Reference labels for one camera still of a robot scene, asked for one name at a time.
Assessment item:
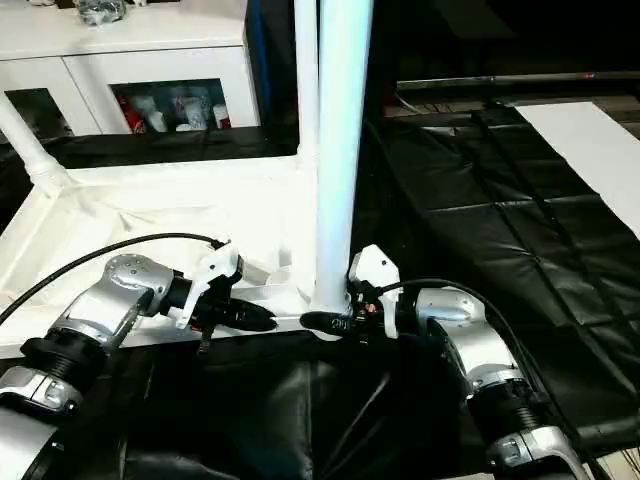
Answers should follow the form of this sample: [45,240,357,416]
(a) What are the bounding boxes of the white plastic table top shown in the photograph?
[0,152,354,360]

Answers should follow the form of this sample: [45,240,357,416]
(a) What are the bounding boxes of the black mat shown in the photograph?
[0,107,640,480]

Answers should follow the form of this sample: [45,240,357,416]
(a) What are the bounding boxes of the red white small bottle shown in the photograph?
[119,95,146,134]

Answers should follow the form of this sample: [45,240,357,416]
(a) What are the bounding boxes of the black case with gold label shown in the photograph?
[244,0,404,146]

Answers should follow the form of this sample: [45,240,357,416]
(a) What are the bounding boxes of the white cabinet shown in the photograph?
[0,0,262,137]

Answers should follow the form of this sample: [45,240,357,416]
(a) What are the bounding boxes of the black long bar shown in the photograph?
[394,71,640,92]

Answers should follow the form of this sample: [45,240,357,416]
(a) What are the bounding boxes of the white flat sheet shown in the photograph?
[514,101,640,234]

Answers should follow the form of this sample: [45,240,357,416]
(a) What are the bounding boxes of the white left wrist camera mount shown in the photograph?
[167,242,246,330]

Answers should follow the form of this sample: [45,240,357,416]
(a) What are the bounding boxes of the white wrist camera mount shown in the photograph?
[167,242,246,330]
[347,244,402,340]

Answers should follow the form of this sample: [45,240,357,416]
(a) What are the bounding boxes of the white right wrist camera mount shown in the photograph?
[347,244,402,340]

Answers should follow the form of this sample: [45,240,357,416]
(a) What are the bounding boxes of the thin floor cables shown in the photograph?
[589,447,640,480]

